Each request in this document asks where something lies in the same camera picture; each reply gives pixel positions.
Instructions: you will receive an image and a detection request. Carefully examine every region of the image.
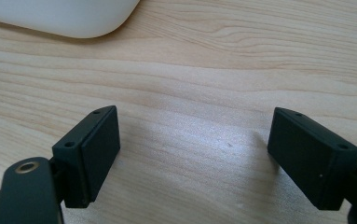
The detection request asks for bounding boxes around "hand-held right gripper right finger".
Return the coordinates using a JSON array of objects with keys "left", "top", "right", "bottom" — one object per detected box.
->
[{"left": 267, "top": 106, "right": 357, "bottom": 211}]

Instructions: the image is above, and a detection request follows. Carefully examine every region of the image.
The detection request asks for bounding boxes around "white rounded tray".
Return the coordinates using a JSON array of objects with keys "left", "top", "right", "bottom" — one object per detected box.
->
[{"left": 0, "top": 0, "right": 142, "bottom": 39}]

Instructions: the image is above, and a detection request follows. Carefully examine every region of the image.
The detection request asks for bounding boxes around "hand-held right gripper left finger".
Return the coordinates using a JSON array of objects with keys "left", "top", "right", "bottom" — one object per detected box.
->
[{"left": 51, "top": 105, "right": 121, "bottom": 209}]

